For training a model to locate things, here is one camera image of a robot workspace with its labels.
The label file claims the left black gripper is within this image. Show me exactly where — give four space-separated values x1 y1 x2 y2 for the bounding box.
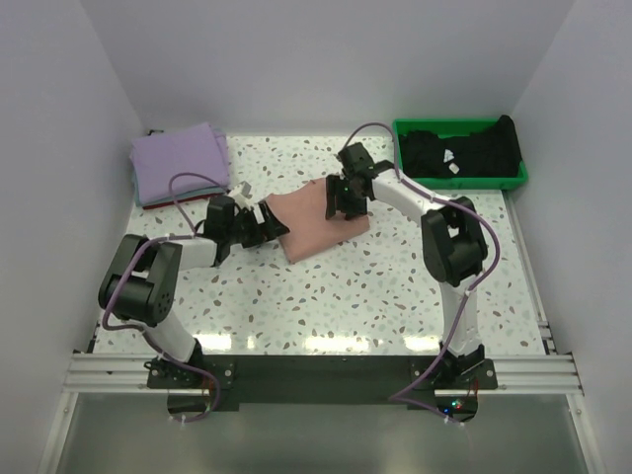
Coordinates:
225 200 288 248

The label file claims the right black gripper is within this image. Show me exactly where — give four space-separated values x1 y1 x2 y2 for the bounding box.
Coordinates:
326 175 367 220

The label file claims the pink printed t shirt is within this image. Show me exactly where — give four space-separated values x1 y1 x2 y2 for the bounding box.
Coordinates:
265 178 370 264

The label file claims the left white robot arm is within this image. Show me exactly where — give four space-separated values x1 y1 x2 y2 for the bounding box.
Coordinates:
98 196 289 387

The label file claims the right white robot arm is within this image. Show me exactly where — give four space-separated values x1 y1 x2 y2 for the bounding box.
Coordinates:
325 142 501 389

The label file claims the folded dark red t shirt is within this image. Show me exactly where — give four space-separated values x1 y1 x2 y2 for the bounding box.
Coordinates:
140 195 212 210

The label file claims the folded purple t shirt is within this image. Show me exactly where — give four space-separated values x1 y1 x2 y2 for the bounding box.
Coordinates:
129 122 230 205

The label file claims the green plastic bin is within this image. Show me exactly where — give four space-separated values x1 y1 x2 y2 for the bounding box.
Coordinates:
392 118 528 191

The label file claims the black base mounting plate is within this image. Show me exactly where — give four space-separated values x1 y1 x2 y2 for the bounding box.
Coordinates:
144 355 499 420

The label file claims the black t shirt in bin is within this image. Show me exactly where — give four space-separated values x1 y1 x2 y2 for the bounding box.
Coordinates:
398 115 522 180

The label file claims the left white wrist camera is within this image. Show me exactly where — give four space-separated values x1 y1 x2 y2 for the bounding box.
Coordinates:
228 182 264 224

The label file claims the aluminium frame rail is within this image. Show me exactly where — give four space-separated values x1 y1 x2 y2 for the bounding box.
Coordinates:
64 354 584 395

